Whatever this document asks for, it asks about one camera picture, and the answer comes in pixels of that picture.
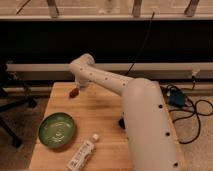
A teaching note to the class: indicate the white plastic bottle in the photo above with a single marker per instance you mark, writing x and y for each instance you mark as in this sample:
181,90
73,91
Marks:
83,153

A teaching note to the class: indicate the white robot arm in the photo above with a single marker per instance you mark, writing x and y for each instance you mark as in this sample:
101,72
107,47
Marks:
151,137

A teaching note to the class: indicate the black smartphone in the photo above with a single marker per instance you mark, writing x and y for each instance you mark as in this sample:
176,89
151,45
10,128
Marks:
121,123

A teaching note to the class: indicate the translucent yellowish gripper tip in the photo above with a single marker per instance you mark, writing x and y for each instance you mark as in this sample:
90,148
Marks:
81,86

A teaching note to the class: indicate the blue power adapter box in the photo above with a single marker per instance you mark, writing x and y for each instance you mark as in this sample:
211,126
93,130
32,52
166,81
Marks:
176,98

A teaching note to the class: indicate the green ceramic bowl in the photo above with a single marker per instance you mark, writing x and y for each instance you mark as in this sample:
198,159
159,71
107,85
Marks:
56,130

